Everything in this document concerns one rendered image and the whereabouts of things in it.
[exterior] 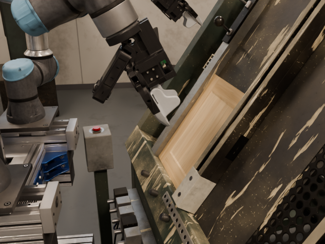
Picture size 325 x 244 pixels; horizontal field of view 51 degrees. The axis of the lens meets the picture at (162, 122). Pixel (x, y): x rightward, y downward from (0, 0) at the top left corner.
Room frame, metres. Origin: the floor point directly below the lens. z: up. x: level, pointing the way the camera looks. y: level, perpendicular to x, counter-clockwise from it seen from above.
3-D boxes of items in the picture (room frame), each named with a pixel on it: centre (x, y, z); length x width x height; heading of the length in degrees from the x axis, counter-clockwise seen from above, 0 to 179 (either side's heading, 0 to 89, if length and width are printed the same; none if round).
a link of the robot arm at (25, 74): (1.31, 0.57, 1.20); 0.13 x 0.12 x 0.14; 163
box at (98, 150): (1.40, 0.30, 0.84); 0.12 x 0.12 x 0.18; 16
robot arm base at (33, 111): (1.30, 0.57, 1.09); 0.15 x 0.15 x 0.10
